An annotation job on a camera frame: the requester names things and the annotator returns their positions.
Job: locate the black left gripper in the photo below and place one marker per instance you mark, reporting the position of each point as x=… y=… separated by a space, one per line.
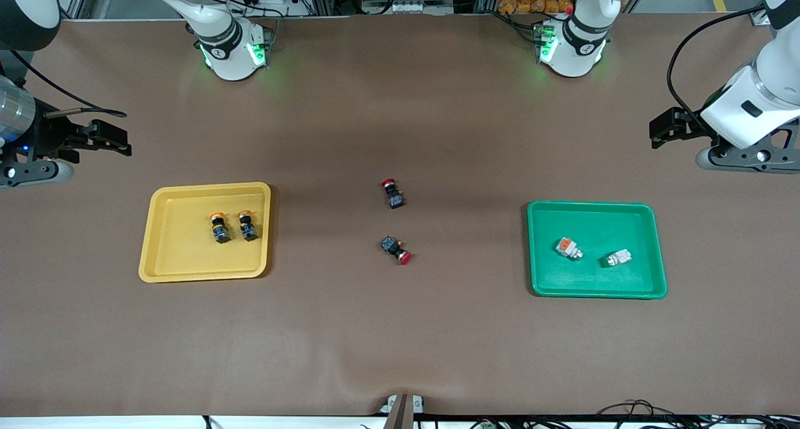
x=689 y=126

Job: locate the yellow pushbutton black body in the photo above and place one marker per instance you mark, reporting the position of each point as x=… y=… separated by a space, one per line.
x=249 y=229
x=220 y=230

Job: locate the red pushbutton black body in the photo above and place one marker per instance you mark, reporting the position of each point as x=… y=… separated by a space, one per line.
x=394 y=247
x=393 y=196

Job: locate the metal table clamp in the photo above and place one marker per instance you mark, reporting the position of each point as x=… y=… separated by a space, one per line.
x=402 y=410

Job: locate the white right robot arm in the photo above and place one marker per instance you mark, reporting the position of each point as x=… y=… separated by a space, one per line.
x=228 y=41

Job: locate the green plastic tray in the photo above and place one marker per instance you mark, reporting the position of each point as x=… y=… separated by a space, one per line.
x=594 y=222

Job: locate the green pushbutton orange contact block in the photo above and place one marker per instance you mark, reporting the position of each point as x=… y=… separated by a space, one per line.
x=567 y=247

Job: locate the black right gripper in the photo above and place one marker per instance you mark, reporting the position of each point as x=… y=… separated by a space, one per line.
x=49 y=137

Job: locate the yellow plastic tray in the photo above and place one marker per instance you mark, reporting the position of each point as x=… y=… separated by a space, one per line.
x=181 y=254

